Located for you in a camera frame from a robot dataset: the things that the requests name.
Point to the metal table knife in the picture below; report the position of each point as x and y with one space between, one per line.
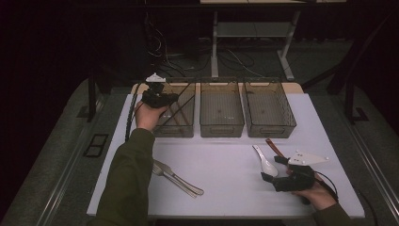
188 185

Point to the person's left hand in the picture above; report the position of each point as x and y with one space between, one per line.
147 117

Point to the black floor socket frame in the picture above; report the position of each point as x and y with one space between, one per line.
96 146

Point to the white metal desk frame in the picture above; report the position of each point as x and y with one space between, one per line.
214 47

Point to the white ceramic spoon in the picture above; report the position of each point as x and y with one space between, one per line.
269 169

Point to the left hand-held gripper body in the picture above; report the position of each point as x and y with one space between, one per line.
155 97

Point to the person's right hand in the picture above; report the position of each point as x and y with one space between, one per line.
320 196

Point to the metal floor rail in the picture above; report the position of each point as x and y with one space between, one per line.
378 175
64 175

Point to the black metal stand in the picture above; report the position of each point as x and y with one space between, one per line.
349 94

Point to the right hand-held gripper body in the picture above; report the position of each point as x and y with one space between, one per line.
298 180

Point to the translucent grey plastic bin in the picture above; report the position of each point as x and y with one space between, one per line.
221 103
269 106
185 128

